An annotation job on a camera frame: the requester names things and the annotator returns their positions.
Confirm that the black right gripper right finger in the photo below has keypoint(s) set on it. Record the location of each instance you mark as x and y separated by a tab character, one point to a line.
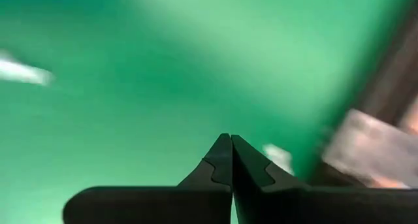
294	207

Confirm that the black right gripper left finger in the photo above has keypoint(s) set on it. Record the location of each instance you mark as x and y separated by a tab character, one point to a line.
147	204

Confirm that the white plastic bone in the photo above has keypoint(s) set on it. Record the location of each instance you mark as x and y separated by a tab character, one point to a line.
23	72
277	157

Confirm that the silver mounting plate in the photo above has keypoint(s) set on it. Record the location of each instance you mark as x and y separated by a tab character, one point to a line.
365	145

